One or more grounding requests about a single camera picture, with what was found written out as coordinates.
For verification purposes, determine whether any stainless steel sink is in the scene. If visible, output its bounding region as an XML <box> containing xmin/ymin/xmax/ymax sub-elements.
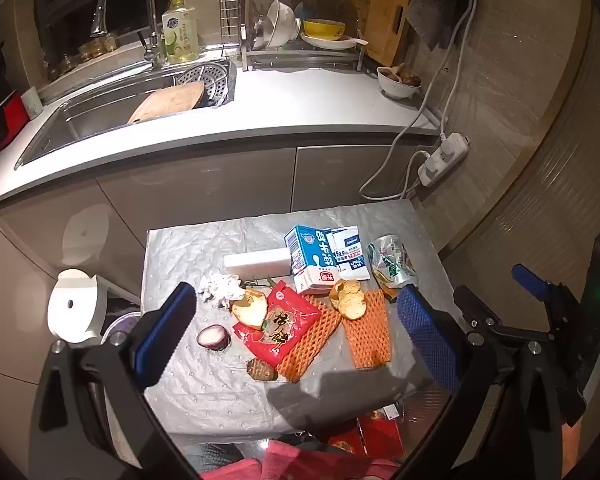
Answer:
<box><xmin>14</xmin><ymin>57</ymin><xmax>238</xmax><ymax>170</ymax></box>

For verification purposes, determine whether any dark hanging cloth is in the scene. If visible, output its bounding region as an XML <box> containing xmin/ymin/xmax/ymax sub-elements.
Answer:
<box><xmin>405</xmin><ymin>0</ymin><xmax>476</xmax><ymax>51</ymax></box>

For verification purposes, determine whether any red base blender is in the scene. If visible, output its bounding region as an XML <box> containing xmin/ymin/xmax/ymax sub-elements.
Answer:
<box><xmin>0</xmin><ymin>42</ymin><xmax>31</xmax><ymax>153</ymax></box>

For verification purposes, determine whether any white cup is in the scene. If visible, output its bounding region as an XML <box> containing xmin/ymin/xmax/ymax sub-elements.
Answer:
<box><xmin>20</xmin><ymin>85</ymin><xmax>45</xmax><ymax>121</ymax></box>

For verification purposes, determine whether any metal dish rack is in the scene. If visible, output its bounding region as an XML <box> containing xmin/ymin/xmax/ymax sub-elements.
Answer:
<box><xmin>237</xmin><ymin>0</ymin><xmax>368</xmax><ymax>72</ymax></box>

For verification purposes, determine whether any rectangular wooden cutting board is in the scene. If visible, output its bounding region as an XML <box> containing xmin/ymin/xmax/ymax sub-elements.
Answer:
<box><xmin>342</xmin><ymin>0</ymin><xmax>412</xmax><ymax>67</ymax></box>

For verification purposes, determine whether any pink cloth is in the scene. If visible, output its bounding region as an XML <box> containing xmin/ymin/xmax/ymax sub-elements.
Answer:
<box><xmin>200</xmin><ymin>437</ymin><xmax>401</xmax><ymax>480</ymax></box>

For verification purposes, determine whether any white power strip cable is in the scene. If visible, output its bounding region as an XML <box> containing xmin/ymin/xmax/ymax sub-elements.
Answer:
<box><xmin>359</xmin><ymin>0</ymin><xmax>481</xmax><ymax>202</ymax></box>

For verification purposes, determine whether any red snack packet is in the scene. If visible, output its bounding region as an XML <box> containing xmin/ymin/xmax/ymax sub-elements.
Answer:
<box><xmin>231</xmin><ymin>280</ymin><xmax>322</xmax><ymax>367</ymax></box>

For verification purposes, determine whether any orange foam fruit net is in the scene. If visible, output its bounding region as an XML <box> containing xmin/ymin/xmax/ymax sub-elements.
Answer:
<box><xmin>275</xmin><ymin>292</ymin><xmax>342</xmax><ymax>384</ymax></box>
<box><xmin>341</xmin><ymin>287</ymin><xmax>393</xmax><ymax>370</ymax></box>

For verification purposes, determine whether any white foam block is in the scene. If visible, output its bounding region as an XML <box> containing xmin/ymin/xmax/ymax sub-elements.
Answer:
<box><xmin>223</xmin><ymin>247</ymin><xmax>292</xmax><ymax>281</ymax></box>

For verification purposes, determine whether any yellow bowl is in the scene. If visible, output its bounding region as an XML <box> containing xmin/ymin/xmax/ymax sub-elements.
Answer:
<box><xmin>302</xmin><ymin>19</ymin><xmax>347</xmax><ymax>41</ymax></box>

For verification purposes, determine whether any piece of bread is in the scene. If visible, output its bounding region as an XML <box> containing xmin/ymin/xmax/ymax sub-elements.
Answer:
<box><xmin>231</xmin><ymin>289</ymin><xmax>269</xmax><ymax>331</ymax></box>

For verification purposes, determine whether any white plug cable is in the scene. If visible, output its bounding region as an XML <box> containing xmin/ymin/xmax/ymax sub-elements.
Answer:
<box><xmin>400</xmin><ymin>149</ymin><xmax>431</xmax><ymax>196</ymax></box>

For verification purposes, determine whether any red cardboard box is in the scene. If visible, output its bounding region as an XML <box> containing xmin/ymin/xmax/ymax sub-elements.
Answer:
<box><xmin>327</xmin><ymin>407</ymin><xmax>406</xmax><ymax>461</ymax></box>

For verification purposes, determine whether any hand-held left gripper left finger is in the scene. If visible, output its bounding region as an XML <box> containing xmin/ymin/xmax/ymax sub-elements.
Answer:
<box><xmin>27</xmin><ymin>281</ymin><xmax>201</xmax><ymax>480</ymax></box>

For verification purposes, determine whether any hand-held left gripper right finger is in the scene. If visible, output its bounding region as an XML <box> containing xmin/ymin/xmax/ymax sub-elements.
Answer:
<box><xmin>396</xmin><ymin>284</ymin><xmax>581</xmax><ymax>480</ymax></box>

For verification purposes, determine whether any round wooden cutting board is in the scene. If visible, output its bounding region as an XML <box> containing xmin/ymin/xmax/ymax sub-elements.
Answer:
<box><xmin>127</xmin><ymin>81</ymin><xmax>206</xmax><ymax>124</ymax></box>

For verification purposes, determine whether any green dish soap bottle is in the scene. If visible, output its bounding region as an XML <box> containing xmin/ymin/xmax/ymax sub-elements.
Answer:
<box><xmin>161</xmin><ymin>0</ymin><xmax>199</xmax><ymax>65</ymax></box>

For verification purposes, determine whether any white round container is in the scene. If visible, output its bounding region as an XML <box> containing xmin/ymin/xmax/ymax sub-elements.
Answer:
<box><xmin>47</xmin><ymin>268</ymin><xmax>108</xmax><ymax>348</ymax></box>

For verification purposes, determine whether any metal steamer rack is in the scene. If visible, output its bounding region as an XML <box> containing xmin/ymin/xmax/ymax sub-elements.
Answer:
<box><xmin>172</xmin><ymin>62</ymin><xmax>229</xmax><ymax>108</ymax></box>

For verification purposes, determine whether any blue white milk carton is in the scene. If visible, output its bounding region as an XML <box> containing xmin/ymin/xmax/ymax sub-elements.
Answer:
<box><xmin>284</xmin><ymin>225</ymin><xmax>342</xmax><ymax>295</ymax></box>

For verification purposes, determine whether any white power strip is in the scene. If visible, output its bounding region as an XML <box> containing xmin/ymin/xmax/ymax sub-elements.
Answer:
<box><xmin>417</xmin><ymin>132</ymin><xmax>470</xmax><ymax>187</ymax></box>

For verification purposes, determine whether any crushed green white can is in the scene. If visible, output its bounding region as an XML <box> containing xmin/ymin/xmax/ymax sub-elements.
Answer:
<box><xmin>367</xmin><ymin>234</ymin><xmax>418</xmax><ymax>291</ymax></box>

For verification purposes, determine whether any shallow white dish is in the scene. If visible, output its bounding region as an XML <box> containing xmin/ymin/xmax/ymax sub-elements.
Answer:
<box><xmin>300</xmin><ymin>32</ymin><xmax>368</xmax><ymax>51</ymax></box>

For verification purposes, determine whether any purple onion piece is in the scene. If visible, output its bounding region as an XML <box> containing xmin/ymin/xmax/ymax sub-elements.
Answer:
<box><xmin>197</xmin><ymin>324</ymin><xmax>231</xmax><ymax>352</ymax></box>

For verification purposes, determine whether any white blue wipe packet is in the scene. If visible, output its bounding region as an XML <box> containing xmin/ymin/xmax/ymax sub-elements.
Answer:
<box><xmin>328</xmin><ymin>230</ymin><xmax>342</xmax><ymax>277</ymax></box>
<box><xmin>330</xmin><ymin>228</ymin><xmax>372</xmax><ymax>281</ymax></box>

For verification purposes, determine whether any grey padded mat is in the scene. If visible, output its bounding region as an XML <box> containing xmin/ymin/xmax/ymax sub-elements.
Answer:
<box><xmin>141</xmin><ymin>199</ymin><xmax>461</xmax><ymax>436</ymax></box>

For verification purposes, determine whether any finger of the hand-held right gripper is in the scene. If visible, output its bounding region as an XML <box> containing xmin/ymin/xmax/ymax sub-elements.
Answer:
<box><xmin>452</xmin><ymin>285</ymin><xmax>556</xmax><ymax>353</ymax></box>
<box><xmin>511</xmin><ymin>263</ymin><xmax>586</xmax><ymax>333</ymax></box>

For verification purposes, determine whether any white bowl of chestnuts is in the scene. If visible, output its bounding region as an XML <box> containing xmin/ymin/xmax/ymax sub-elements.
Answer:
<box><xmin>376</xmin><ymin>62</ymin><xmax>423</xmax><ymax>100</ymax></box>

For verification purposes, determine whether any metal utensil holder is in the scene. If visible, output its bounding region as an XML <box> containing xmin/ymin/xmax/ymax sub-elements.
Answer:
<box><xmin>219</xmin><ymin>0</ymin><xmax>241</xmax><ymax>58</ymax></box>

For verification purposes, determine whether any crumpled white tissue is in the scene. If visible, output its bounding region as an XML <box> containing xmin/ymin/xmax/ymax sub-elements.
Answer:
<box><xmin>197</xmin><ymin>271</ymin><xmax>243</xmax><ymax>308</ymax></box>

